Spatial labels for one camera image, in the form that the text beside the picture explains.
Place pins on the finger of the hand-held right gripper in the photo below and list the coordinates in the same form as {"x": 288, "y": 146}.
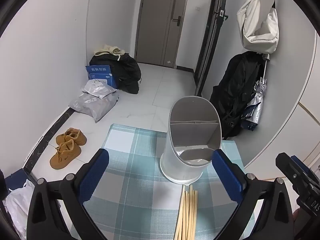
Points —
{"x": 290, "y": 167}

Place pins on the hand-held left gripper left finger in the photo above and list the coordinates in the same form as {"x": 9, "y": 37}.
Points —
{"x": 95, "y": 177}

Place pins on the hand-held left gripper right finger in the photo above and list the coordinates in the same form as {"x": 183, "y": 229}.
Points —
{"x": 225, "y": 175}

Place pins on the white grey utensil holder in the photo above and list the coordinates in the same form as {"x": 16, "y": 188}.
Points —
{"x": 175, "y": 160}

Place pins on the bundle of wooden chopsticks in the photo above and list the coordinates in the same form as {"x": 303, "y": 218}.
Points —
{"x": 186, "y": 212}

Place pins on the white hanging shoulder bag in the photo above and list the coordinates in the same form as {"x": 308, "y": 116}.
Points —
{"x": 262, "y": 27}

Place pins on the tan suede shoe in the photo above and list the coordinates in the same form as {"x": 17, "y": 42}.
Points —
{"x": 63, "y": 155}
{"x": 73, "y": 136}

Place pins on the teal plaid tablecloth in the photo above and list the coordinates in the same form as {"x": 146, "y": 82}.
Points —
{"x": 140, "y": 180}

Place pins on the large grey parcel bag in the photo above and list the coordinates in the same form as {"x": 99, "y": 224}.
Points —
{"x": 97, "y": 107}

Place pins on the silver folding umbrella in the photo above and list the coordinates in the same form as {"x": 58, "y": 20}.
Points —
{"x": 255, "y": 105}

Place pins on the white plastic bag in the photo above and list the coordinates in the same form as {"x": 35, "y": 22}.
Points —
{"x": 17, "y": 205}

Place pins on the black hanging coat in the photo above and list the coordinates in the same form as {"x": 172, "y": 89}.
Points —
{"x": 237, "y": 92}

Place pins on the small grey parcel bag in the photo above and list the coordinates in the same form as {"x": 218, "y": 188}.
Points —
{"x": 100, "y": 88}

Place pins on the blue cardboard box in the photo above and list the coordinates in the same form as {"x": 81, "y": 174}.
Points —
{"x": 102, "y": 76}

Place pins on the black jacket pile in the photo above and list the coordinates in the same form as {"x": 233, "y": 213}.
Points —
{"x": 125, "y": 72}

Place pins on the beige cloth bag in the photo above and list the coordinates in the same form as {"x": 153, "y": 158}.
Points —
{"x": 110, "y": 50}

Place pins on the black framed door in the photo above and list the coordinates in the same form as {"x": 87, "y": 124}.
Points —
{"x": 208, "y": 42}

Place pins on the grey door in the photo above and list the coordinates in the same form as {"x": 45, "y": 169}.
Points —
{"x": 157, "y": 25}

